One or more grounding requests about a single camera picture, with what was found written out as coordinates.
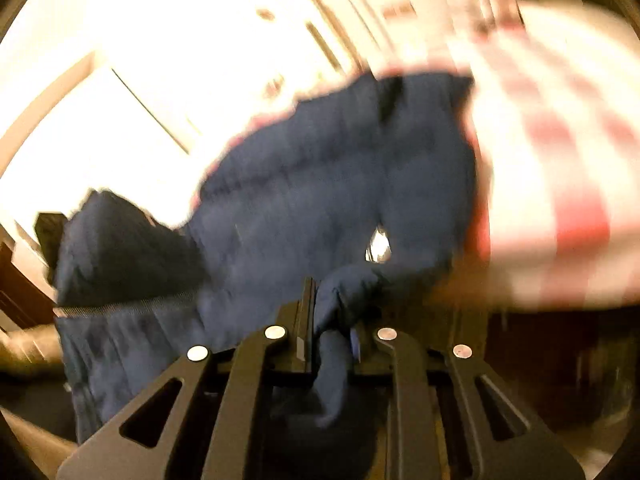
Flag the navy blue quilted jacket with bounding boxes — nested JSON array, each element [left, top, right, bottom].
[[55, 72, 476, 440]]

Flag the red white checkered bed sheet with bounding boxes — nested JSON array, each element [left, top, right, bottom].
[[212, 6, 639, 309]]

